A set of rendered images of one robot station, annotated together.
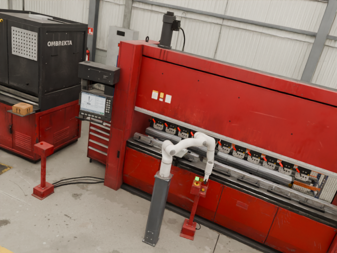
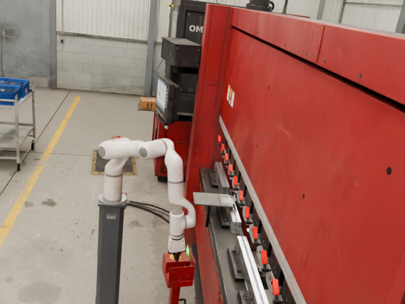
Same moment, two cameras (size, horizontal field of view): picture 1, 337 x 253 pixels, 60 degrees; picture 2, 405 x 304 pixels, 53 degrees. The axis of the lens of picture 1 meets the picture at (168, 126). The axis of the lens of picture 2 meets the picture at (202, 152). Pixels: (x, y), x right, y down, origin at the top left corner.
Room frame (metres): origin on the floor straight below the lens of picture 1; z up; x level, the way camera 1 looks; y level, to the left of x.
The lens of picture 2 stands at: (2.31, -2.48, 2.33)
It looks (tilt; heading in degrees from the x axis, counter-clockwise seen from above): 20 degrees down; 62
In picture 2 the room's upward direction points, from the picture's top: 7 degrees clockwise
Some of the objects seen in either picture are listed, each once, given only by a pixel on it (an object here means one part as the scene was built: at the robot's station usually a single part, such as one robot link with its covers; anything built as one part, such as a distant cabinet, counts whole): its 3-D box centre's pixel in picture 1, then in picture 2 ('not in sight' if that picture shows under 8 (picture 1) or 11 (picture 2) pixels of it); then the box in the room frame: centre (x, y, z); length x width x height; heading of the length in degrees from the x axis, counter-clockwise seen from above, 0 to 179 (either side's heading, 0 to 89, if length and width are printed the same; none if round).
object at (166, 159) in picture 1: (167, 151); (118, 155); (3.00, -0.04, 1.30); 0.19 x 0.12 x 0.24; 24
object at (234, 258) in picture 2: (219, 171); (235, 263); (3.53, -0.81, 0.89); 0.30 x 0.05 x 0.03; 69
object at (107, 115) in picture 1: (97, 105); (167, 98); (3.75, 1.02, 1.42); 0.45 x 0.12 x 0.36; 83
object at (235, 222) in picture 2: (185, 154); (231, 213); (3.78, -0.32, 0.92); 0.39 x 0.06 x 0.10; 69
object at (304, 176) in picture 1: (303, 172); not in sight; (3.24, -1.74, 1.26); 0.15 x 0.09 x 0.17; 69
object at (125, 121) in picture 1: (133, 115); (236, 138); (4.30, 0.59, 1.15); 0.85 x 0.25 x 2.30; 159
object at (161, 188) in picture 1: (157, 209); (109, 260); (2.97, -0.06, 0.50); 0.18 x 0.18 x 1.00; 73
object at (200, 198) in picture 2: (178, 152); (211, 199); (3.66, -0.21, 1.00); 0.26 x 0.18 x 0.01; 159
